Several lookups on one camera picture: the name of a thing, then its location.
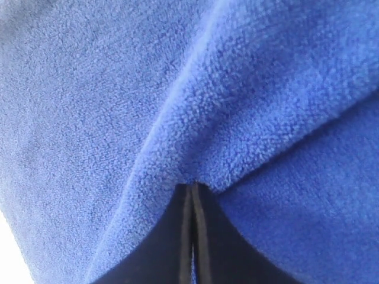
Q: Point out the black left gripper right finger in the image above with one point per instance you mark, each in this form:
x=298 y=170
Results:
x=221 y=254

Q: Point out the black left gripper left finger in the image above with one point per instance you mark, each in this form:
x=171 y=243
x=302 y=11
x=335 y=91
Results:
x=165 y=254

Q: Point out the blue microfiber towel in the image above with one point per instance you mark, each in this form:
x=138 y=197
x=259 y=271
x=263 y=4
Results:
x=106 y=106

